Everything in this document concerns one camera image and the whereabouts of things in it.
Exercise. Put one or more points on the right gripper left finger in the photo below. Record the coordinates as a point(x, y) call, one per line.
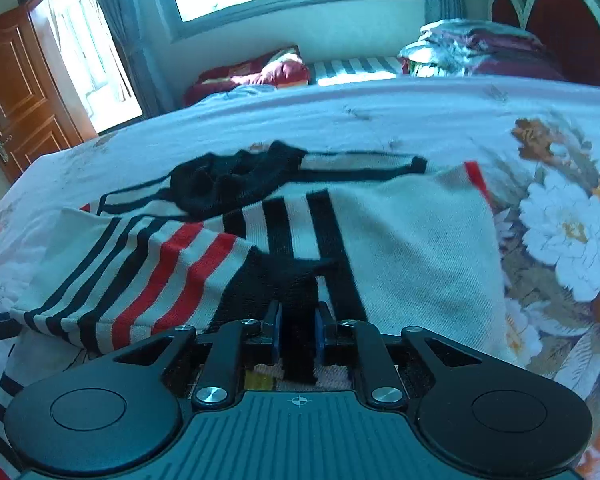
point(225, 355)

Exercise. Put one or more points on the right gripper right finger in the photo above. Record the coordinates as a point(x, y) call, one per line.
point(370, 356)

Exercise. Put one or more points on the striped knit children's sweater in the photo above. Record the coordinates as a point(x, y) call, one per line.
point(381, 238)

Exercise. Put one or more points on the brown wooden door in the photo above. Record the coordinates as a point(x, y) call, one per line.
point(39, 112)

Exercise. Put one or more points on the striped mattress pad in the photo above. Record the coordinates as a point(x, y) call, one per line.
point(333, 72)

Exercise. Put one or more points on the floral pink bed sheet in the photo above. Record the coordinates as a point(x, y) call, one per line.
point(128, 414)

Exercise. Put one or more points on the red pillow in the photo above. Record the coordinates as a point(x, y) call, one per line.
point(282, 68)

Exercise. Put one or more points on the stack of folded quilts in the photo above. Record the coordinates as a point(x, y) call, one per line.
point(461, 48)

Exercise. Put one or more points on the left teal curtain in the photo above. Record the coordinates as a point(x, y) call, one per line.
point(127, 29)

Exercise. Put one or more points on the red white flower headboard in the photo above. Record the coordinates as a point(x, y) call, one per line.
point(570, 29)

